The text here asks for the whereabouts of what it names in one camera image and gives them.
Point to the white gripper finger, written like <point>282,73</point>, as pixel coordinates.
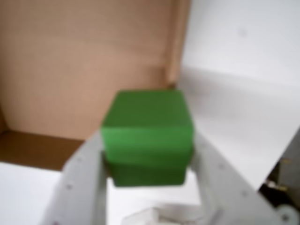
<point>222,187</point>
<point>79,187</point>

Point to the green wooden cube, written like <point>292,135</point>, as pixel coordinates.
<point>147,138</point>

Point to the brown cardboard box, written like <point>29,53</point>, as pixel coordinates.
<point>70,58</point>

